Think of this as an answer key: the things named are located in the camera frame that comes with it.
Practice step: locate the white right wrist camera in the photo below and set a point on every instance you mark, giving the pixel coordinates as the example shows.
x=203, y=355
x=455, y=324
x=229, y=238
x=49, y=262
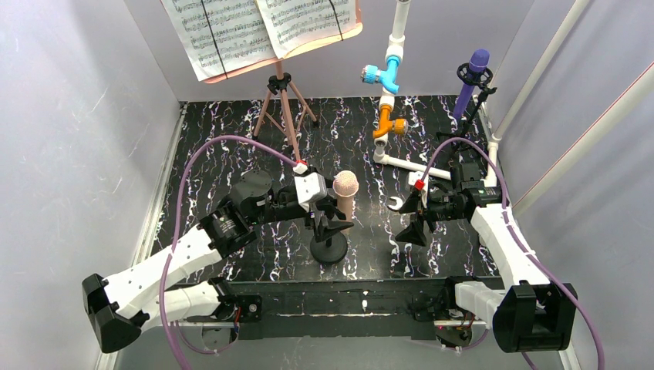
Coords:
x=415, y=181

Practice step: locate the orange pipe valve fitting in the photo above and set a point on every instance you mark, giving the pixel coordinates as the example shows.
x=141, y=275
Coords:
x=387, y=125

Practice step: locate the purple microphone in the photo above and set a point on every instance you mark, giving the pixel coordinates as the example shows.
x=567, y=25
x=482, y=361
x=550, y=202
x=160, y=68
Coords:
x=471, y=74

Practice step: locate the silver open-end wrench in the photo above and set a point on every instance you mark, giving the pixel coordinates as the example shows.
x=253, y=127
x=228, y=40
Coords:
x=396, y=204

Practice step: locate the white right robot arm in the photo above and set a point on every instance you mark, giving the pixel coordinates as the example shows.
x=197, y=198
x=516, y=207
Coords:
x=530, y=313

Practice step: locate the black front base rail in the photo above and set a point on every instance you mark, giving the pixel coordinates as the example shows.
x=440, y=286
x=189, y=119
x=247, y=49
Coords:
x=409, y=308

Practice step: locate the white wall pipe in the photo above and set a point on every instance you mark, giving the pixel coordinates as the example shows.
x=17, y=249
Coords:
x=567, y=24

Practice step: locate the black round-base mic stand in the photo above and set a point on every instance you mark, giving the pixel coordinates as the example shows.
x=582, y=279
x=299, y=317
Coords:
x=334, y=249

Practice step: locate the white PVC pipe frame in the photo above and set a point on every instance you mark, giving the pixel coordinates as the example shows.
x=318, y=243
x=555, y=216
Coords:
x=396, y=47

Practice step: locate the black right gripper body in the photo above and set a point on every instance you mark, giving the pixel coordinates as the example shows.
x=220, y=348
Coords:
x=423, y=208

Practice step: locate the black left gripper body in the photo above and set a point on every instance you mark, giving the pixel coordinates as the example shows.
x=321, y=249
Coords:
x=317, y=213

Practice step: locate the sheet music book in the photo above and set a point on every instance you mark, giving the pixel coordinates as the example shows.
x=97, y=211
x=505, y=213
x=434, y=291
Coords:
x=226, y=38

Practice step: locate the black tripod mic stand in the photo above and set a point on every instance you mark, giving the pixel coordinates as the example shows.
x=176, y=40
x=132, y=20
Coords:
x=485, y=92

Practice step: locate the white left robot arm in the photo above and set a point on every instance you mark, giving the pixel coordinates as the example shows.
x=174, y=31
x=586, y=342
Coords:
x=124, y=305

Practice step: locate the pink tripod music stand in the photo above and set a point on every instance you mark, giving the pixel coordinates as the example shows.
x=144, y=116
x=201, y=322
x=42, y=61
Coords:
x=280, y=84

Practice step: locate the pink microphone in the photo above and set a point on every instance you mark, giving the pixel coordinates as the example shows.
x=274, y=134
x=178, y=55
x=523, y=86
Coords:
x=346, y=186

